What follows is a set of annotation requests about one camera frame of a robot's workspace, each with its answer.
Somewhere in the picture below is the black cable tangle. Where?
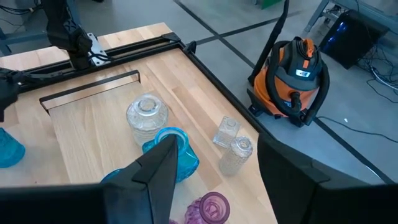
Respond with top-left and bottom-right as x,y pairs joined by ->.
357,43 -> 398,103

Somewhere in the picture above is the pink narrow-neck glass vase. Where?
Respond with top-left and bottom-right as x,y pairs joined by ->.
183,191 -> 231,224

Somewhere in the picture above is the black computer tower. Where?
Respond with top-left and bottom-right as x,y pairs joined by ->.
320,9 -> 389,70

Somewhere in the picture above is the clear wide round glass vase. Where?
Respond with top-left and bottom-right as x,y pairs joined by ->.
126,93 -> 169,147

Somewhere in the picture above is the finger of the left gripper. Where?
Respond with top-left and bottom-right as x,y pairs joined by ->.
0,80 -> 21,123

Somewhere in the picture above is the grey desk frame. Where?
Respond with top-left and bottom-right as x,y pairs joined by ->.
303,0 -> 398,34

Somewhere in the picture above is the clear square glass vase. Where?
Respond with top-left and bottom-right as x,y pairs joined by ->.
212,116 -> 242,149

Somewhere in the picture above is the black vacuum power cord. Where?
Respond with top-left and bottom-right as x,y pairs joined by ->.
315,115 -> 398,144

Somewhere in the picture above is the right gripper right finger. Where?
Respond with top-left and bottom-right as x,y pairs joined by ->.
257,133 -> 398,224

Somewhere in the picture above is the teal square glass vase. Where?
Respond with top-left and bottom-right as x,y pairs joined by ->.
142,126 -> 200,184

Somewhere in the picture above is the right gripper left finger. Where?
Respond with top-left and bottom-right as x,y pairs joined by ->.
0,134 -> 178,224

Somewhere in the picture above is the green panel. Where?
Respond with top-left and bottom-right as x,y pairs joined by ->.
260,0 -> 282,10

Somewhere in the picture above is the teal round glass vase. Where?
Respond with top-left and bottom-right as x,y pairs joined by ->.
0,127 -> 26,169
99,169 -> 125,184

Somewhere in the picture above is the orange and black shop vacuum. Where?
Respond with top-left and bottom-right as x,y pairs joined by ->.
247,36 -> 330,128

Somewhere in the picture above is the black vacuum extension wand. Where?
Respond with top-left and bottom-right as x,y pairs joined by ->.
248,0 -> 290,86

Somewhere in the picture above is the clear tall textured glass vase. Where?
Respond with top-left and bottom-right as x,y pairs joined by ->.
218,136 -> 254,177

